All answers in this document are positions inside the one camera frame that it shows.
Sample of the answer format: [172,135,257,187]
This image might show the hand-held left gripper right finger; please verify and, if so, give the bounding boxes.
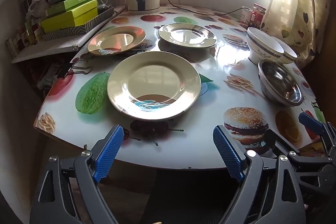
[213,125,306,224]

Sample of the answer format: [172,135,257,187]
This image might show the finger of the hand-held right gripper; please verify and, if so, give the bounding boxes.
[299,112,336,156]
[265,130,331,165]

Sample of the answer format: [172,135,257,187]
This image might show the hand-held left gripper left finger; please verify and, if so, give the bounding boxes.
[30,124,124,224]

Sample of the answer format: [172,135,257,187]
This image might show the stainless steel bowl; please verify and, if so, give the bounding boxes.
[259,60,304,104]
[258,65,304,107]

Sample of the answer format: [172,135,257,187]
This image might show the white bowl with blue band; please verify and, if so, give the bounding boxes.
[272,36,298,65]
[246,27,285,65]

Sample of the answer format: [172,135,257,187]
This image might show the cream plate with blue motif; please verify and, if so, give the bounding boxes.
[158,23,217,48]
[107,51,202,122]
[87,26,146,56]

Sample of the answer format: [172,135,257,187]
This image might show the brown wooden cabinet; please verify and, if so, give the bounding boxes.
[297,38,336,125]

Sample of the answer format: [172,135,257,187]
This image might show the food print tablecloth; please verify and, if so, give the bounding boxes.
[33,4,326,170]

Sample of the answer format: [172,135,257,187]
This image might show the black binder clip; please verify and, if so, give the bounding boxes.
[56,62,93,79]

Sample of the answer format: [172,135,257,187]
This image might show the red-lid sauce jar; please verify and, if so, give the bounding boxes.
[251,3,266,29]

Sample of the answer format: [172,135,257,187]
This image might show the white shelf board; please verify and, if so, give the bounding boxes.
[10,37,80,64]

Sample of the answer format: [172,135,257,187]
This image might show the cream heart-print curtain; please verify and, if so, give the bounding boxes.
[262,0,332,68]

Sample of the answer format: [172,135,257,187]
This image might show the white plastic container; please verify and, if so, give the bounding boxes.
[241,7,254,25]

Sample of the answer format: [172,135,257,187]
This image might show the zigzag patterned tray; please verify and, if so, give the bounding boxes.
[42,7,115,42]

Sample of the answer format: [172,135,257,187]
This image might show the large green box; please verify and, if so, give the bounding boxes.
[41,0,99,33]

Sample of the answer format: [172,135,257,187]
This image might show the clear glass jar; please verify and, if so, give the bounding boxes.
[98,0,114,14]

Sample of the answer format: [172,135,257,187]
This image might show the white kettle base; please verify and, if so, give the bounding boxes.
[127,5,160,15]

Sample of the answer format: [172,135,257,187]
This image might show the cluster of small bottles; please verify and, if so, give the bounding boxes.
[7,0,45,49]

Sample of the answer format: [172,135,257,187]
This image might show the flat green box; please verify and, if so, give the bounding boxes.
[46,0,94,17]

